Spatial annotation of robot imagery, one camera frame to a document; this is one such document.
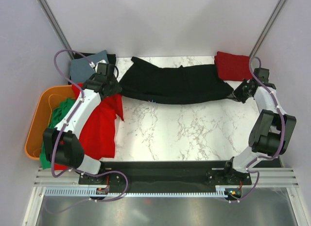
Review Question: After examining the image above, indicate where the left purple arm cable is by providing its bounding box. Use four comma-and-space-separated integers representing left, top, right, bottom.
50, 49, 95, 179

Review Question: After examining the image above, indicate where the orange plastic bin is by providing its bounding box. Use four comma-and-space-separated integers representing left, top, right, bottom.
24, 85, 75, 160

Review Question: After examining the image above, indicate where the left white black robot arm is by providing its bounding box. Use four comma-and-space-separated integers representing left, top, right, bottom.
43, 73, 121, 184

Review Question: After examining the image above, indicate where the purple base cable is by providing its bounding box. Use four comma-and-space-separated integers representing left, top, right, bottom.
43, 171, 129, 214
220, 169, 260, 204

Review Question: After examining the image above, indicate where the aluminium frame post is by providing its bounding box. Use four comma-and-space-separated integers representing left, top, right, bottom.
37, 0, 71, 50
249, 0, 288, 58

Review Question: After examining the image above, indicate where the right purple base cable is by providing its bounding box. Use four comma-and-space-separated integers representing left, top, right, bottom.
220, 169, 260, 204

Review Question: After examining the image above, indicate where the green t shirt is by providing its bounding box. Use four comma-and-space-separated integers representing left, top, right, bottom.
39, 98, 75, 170

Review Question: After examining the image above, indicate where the bright red t shirt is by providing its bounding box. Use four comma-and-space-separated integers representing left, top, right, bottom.
51, 83, 126, 171

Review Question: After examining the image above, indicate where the folded dark red t shirt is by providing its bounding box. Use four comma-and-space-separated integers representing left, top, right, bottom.
214, 52, 252, 81

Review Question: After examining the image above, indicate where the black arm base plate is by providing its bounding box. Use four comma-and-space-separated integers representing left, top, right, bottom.
78, 161, 252, 192

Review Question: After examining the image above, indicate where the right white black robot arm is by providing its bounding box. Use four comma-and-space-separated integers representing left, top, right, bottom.
222, 79, 296, 184

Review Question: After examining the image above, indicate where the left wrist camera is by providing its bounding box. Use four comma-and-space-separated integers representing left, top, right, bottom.
95, 62, 117, 76

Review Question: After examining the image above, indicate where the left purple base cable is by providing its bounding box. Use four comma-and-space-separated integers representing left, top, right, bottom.
43, 171, 129, 214

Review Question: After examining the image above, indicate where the left aluminium frame post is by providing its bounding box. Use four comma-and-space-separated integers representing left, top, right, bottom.
37, 0, 71, 50

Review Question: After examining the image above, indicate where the right aluminium frame post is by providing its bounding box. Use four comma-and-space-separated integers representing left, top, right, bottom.
249, 0, 288, 58

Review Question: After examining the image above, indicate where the slotted grey cable duct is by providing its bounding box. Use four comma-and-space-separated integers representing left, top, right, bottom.
44, 186, 242, 197

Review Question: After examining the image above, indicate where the black t shirt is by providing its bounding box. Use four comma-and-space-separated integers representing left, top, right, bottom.
120, 57, 233, 104
68, 52, 117, 85

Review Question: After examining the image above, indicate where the folded black t shirt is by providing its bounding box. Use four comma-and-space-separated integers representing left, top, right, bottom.
68, 52, 117, 85

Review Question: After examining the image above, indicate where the folded grey t shirt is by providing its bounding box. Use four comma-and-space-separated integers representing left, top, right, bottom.
69, 50, 110, 83

